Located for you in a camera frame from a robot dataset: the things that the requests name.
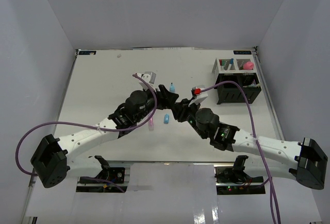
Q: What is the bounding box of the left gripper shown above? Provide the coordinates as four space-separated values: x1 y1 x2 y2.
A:
135 85 179 123

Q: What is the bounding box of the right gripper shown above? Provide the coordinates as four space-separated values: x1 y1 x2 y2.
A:
172 98 208 140

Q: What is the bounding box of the blue stubby highlighter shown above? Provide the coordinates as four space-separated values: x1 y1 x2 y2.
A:
169 82 176 93

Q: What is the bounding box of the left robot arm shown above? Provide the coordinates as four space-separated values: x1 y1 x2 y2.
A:
30 85 179 188

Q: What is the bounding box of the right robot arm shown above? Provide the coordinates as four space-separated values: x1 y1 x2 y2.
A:
172 99 328 190

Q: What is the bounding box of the blue highlighter cap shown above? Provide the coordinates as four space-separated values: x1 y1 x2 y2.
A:
163 114 170 124

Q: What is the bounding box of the pink stubby highlighter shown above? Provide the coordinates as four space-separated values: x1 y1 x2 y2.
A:
148 117 154 131

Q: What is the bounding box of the black mesh organizer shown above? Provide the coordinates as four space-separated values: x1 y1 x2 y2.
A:
216 73 261 105

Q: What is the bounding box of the right blue table label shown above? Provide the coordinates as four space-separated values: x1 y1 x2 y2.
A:
233 50 252 55

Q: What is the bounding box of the blue table label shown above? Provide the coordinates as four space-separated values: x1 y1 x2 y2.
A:
78 50 96 56
233 50 252 55

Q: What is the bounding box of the white mesh organizer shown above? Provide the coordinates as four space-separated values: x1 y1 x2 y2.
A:
211 58 257 76

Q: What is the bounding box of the left blue table label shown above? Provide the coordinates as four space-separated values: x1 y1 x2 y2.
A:
78 50 96 56

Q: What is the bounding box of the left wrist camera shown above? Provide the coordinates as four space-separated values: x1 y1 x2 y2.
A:
137 72 156 90

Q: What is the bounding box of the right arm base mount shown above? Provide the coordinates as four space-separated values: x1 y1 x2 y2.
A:
214 166 266 196

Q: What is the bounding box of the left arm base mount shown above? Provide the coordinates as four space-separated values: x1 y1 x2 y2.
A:
76 167 130 193

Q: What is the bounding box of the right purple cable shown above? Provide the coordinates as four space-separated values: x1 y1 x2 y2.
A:
200 81 282 224

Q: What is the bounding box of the purple cable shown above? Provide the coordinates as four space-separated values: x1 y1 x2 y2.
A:
200 81 282 224
15 73 158 193

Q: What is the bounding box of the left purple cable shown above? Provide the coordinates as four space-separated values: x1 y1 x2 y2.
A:
15 73 158 193

